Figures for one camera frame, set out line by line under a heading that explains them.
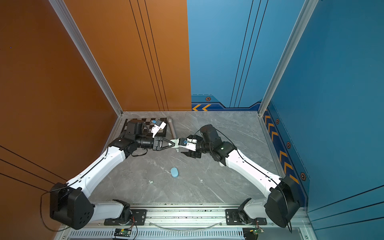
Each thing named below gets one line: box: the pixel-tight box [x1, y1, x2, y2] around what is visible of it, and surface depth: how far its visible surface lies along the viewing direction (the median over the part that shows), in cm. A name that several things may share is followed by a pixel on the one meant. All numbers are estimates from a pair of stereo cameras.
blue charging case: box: [170, 167, 179, 178], surface depth 89 cm
